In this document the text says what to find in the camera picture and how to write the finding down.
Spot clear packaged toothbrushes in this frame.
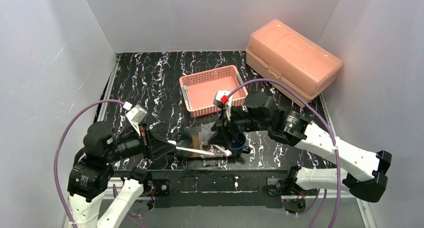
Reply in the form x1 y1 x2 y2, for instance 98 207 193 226
198 133 226 158

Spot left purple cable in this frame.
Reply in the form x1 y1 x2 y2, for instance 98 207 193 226
53 99 157 228

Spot black capped toothpaste tube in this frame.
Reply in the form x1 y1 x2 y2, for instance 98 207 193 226
199 124 215 146

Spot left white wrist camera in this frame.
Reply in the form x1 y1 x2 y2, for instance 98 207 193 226
123 102 147 136

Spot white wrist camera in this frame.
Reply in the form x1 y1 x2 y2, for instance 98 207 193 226
213 90 232 121
123 102 147 136

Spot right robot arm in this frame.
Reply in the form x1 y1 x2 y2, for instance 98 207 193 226
207 92 392 202

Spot silver toothbrush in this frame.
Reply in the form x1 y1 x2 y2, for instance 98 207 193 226
167 140 214 156

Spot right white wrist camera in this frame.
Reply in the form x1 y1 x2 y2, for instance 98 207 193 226
213 90 232 121

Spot pink plastic basket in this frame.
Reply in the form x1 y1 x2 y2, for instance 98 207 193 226
179 65 243 118

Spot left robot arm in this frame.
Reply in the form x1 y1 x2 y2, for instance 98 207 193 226
67 121 176 227

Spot dark blue mug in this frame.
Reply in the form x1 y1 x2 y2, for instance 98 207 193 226
229 133 252 155

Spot large pink lidded box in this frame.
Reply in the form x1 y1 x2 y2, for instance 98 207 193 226
245 20 343 107

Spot brown wooden oval tray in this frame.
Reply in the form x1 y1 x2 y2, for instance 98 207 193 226
189 136 236 159

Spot aluminium frame rail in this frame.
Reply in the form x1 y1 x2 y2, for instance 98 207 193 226
62 175 379 228

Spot grey green mug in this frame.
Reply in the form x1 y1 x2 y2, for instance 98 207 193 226
172 131 193 158

